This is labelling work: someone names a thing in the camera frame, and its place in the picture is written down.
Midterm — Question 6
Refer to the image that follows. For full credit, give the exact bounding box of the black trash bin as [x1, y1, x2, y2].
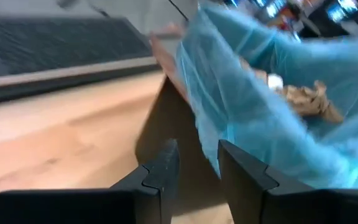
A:
[134, 23, 231, 216]

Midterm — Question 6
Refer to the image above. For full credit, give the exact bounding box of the blue plastic trash bag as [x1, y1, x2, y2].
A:
[175, 4, 358, 190]

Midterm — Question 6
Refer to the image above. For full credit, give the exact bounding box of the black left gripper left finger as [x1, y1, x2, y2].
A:
[0, 138, 180, 224]

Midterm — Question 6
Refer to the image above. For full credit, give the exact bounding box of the brown paper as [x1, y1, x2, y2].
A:
[282, 80, 345, 124]

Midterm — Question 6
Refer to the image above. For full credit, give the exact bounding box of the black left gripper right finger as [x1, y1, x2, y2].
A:
[218, 139, 358, 224]

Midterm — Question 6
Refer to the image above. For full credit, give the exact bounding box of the black aluminium table frame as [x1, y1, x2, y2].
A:
[0, 55, 163, 106]

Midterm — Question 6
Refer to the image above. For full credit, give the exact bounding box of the white tissue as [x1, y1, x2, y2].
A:
[267, 73, 285, 91]

